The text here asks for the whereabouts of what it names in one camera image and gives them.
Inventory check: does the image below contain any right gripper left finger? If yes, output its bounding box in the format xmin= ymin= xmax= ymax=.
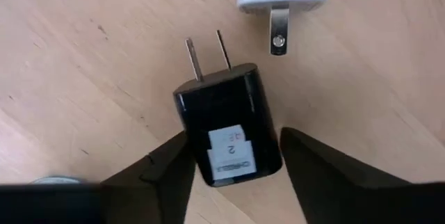
xmin=100 ymin=130 xmax=197 ymax=224

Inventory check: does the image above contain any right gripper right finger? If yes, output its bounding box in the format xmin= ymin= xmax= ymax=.
xmin=280 ymin=127 xmax=445 ymax=224

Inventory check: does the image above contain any black charger with white label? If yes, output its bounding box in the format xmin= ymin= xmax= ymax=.
xmin=172 ymin=29 xmax=283 ymax=188

